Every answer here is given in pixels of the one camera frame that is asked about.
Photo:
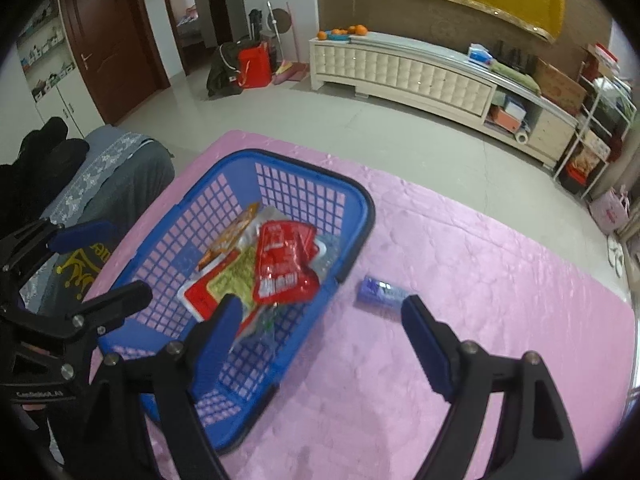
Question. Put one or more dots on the brown cardboard box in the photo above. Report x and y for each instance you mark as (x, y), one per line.
(560, 85)

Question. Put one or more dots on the red snack packet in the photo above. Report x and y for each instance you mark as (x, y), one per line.
(282, 260)

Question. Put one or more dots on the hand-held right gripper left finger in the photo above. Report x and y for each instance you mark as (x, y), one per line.
(215, 350)

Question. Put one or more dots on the red white box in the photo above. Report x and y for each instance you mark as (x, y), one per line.
(602, 57)

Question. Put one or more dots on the yellow snack bag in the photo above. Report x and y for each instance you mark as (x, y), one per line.
(584, 164)

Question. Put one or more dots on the red black box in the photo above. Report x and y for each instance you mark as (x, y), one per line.
(572, 180)

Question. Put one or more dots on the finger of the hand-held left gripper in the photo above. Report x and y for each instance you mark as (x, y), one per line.
(82, 236)
(115, 307)

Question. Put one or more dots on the pink tote bag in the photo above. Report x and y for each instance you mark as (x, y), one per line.
(610, 210)

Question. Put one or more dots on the orange flat box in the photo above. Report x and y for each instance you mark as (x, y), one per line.
(505, 117)

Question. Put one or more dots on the blue plastic basket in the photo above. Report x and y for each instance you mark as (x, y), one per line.
(300, 195)

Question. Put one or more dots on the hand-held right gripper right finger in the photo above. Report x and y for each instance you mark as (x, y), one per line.
(427, 345)

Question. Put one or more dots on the white paper roll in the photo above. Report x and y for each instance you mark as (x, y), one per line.
(522, 138)

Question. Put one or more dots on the blue tissue box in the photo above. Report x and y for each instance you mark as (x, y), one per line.
(480, 54)

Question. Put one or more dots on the black device set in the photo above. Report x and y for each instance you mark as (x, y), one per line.
(515, 55)

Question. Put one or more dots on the red yellow sausage packet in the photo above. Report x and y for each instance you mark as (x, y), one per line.
(220, 285)

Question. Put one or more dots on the red shopping bag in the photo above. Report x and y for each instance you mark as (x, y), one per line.
(252, 67)

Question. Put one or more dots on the green folded cloth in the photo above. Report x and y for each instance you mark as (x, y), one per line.
(515, 77)

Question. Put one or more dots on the grey sofa with lace cover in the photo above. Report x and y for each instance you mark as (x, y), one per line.
(135, 170)

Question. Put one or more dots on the pink broom and dustpan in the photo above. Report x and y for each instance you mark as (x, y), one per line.
(292, 72)

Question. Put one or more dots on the black jacket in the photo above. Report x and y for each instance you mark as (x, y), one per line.
(35, 170)

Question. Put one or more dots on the white carton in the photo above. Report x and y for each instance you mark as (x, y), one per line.
(596, 142)

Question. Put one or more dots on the white slippers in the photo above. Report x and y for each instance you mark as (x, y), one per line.
(616, 255)

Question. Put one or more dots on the purple gum pack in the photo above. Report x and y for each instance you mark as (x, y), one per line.
(380, 294)

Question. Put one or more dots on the dark cloth with yellow print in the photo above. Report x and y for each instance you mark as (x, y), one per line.
(82, 267)

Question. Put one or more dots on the brown wooden door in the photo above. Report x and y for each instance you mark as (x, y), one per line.
(115, 45)

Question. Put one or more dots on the pink quilted tablecloth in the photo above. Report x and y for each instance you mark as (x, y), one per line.
(500, 285)

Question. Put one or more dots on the black bag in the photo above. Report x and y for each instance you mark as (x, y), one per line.
(222, 72)

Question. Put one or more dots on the orange snack packet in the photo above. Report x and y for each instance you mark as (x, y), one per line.
(230, 235)

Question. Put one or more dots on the cream tv cabinet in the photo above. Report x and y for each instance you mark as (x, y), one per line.
(410, 75)

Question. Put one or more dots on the wall shelf with bottles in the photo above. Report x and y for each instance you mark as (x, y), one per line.
(45, 50)

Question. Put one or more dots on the white metal shelf rack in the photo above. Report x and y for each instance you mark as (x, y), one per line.
(595, 110)

